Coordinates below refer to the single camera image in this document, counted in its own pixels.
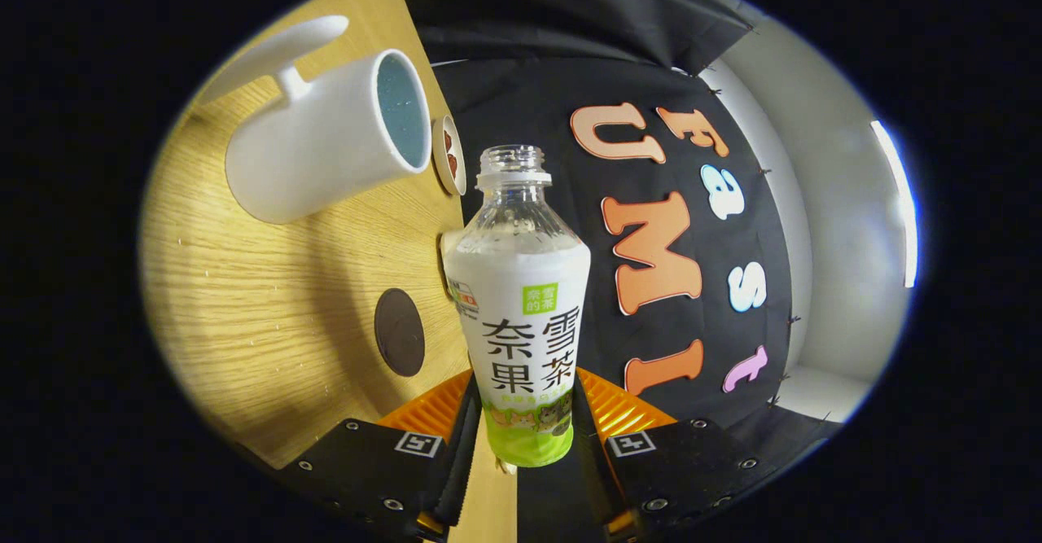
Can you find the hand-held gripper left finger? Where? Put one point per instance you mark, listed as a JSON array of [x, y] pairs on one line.
[[466, 445]]

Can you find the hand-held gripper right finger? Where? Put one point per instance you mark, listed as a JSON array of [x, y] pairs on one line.
[[588, 445]]

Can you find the clear juice bottle white label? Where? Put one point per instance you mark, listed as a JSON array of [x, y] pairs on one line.
[[521, 339]]

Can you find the dark brown round coaster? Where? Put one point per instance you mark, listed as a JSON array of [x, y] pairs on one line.
[[400, 333]]

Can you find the wooden table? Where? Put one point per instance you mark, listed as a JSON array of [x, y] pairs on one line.
[[269, 307]]

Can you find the white oval plate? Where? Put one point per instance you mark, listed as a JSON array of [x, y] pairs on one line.
[[458, 177]]

